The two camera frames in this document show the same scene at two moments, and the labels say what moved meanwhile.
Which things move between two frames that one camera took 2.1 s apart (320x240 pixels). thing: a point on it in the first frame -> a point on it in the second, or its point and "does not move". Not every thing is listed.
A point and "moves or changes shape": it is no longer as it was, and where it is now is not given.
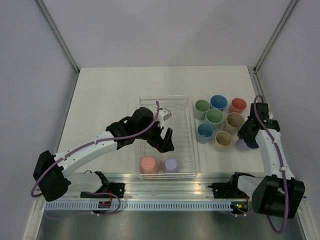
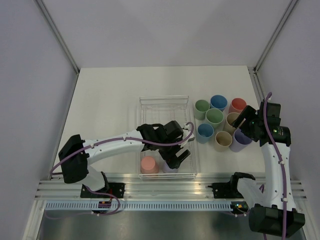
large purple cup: x=241 y=145 moves or changes shape
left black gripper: x=158 y=143 -> x=172 y=161
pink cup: x=237 y=105 does not move
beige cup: x=234 y=122 does not move
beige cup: x=223 y=141 does not move
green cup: x=201 y=107 does not move
